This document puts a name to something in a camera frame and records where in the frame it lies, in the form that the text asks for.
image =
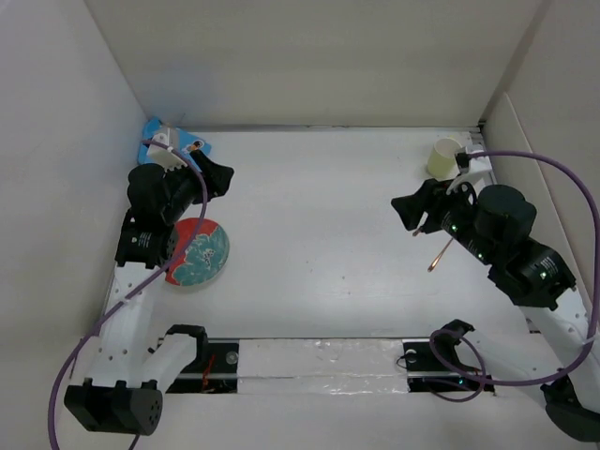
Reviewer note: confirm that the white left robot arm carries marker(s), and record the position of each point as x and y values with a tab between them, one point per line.
123	390

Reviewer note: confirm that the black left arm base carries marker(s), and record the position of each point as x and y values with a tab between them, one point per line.
214	373

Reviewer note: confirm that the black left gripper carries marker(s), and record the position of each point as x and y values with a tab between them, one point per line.
216	176

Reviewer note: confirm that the blue space-print placemat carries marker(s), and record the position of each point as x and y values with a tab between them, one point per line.
154	129

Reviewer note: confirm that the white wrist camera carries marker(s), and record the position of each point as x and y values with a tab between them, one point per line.
166	147
471	166

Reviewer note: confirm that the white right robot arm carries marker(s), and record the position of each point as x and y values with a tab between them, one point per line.
494	226

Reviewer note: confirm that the red and teal plate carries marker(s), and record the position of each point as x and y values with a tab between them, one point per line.
203	259

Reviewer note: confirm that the pale yellow mug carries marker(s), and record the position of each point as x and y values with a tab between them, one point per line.
441	161

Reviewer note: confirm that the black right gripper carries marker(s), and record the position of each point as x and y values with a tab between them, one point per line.
430	194

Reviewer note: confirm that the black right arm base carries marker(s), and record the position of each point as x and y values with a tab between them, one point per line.
425	374

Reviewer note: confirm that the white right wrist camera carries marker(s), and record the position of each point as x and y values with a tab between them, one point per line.
471	166

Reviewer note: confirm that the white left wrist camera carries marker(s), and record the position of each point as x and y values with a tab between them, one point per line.
166	147

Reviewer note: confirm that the copper fork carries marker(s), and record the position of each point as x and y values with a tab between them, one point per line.
437	259

